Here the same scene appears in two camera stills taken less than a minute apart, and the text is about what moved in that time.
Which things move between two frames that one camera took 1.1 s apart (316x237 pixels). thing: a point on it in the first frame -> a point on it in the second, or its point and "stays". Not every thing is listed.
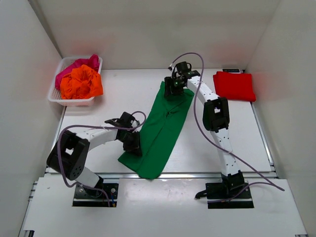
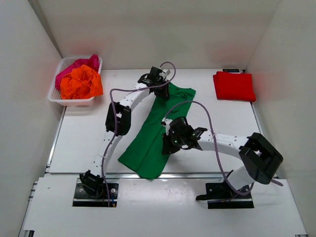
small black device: [231, 70] stays
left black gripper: [134, 147] -> [164, 93]
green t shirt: [158, 134] stays
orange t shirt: [82, 82] stays
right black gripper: [170, 88] -> [167, 148]
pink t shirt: [93, 62] stays
